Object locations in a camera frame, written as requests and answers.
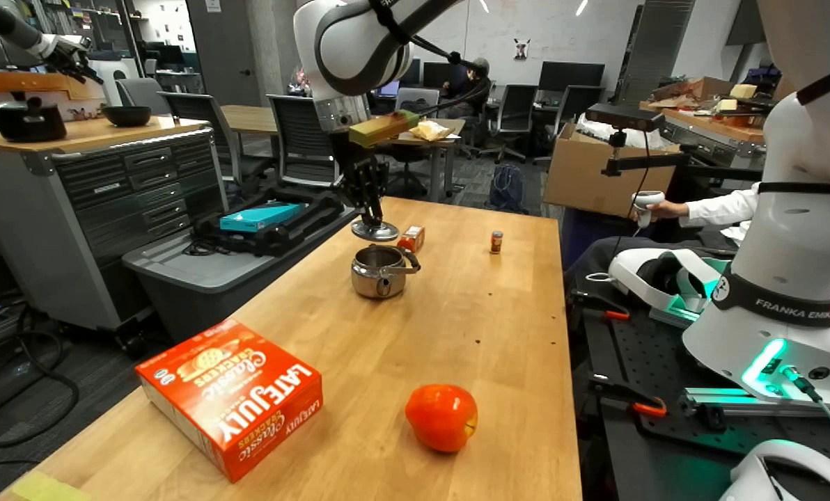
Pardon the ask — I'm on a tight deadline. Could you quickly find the red tomato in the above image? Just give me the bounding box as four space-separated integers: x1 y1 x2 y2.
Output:
405 382 483 457

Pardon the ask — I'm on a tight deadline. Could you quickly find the silver metal kettle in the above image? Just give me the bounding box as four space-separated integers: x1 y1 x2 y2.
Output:
349 241 423 300

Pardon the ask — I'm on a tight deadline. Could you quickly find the black bowl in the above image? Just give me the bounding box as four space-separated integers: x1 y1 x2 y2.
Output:
101 103 154 131

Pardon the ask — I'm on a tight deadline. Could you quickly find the white VR headset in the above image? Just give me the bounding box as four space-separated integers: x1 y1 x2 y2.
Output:
608 245 731 328

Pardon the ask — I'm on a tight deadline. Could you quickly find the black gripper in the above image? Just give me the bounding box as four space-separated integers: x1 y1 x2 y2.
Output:
328 129 384 227

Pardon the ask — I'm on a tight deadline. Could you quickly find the bystander white sleeve forearm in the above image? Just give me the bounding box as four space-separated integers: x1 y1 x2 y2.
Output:
686 184 762 230

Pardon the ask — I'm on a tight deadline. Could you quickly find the brown cardboard box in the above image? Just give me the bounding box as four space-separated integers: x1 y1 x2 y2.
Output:
544 131 684 222

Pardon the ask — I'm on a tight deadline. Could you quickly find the teal hard case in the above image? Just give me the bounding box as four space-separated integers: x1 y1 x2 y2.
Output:
218 199 306 236

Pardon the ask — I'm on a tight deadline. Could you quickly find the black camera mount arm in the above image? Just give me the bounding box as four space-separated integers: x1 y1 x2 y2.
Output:
603 151 767 180

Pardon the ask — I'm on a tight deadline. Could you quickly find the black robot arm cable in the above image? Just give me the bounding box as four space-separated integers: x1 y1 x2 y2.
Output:
369 0 494 106

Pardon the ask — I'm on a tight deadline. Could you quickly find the yellow snack bag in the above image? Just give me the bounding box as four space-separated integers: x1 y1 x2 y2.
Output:
406 117 457 145

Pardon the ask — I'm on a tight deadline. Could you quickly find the bystander hand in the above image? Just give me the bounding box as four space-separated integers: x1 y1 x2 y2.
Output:
649 197 695 225

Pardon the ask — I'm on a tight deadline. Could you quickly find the orange cracker box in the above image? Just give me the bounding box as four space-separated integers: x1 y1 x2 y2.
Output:
135 321 326 485

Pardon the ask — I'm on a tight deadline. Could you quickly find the yellow sponge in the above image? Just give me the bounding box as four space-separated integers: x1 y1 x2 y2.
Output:
5 468 92 501

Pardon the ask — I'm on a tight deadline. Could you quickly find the black perforated mounting board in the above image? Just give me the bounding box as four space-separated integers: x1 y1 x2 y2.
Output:
567 233 830 501

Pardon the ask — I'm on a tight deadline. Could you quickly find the white curved plastic object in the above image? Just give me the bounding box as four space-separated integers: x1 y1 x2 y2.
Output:
718 436 830 501

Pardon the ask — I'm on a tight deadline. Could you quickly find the black strap carrying bag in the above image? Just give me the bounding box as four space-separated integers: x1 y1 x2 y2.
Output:
189 188 347 258

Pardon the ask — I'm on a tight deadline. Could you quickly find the grey drawer cabinet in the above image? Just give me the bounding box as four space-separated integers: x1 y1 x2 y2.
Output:
0 117 231 334

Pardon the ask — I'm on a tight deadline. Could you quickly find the black computer monitor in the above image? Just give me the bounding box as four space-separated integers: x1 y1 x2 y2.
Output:
537 58 608 95

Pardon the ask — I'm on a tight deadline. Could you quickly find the grey plastic tote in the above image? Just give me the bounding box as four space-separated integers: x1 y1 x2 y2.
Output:
121 194 366 341

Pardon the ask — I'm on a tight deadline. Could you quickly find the black floor cable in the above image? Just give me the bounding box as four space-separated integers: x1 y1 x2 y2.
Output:
0 304 88 454

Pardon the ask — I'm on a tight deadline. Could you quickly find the black clamp orange handle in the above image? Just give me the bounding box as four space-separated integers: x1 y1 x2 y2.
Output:
592 372 672 424
568 287 632 326

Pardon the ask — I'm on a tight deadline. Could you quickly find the aluminium profile rail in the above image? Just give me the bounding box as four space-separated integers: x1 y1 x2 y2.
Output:
684 383 830 412

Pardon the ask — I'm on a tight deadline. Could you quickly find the black cooking pot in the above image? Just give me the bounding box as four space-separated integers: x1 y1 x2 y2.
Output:
0 95 69 145

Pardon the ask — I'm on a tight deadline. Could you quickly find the grey mesh office chair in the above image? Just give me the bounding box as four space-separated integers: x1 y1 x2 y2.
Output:
267 91 342 193

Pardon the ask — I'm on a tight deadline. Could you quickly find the orange spice bottle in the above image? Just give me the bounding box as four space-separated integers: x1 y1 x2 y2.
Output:
397 222 427 257

